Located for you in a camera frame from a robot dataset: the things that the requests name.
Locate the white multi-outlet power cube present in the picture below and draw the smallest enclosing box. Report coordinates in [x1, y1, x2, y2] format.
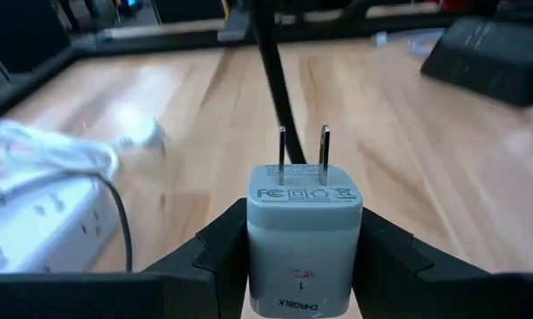
[0, 170, 121, 274]

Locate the white power cord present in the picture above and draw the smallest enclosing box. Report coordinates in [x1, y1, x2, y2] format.
[0, 108, 168, 187]

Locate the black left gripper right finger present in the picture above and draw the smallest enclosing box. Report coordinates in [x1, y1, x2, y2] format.
[353, 207, 489, 319]

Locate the black USB cable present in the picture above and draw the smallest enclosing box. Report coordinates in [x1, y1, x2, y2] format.
[0, 170, 133, 272]
[247, 0, 308, 165]

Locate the small white USB charger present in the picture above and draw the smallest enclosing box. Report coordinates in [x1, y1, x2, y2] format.
[247, 125, 364, 319]

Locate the black charging block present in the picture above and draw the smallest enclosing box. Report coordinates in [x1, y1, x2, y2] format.
[419, 16, 533, 107]

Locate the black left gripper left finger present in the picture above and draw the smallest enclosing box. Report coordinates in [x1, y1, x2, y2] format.
[141, 198, 249, 319]

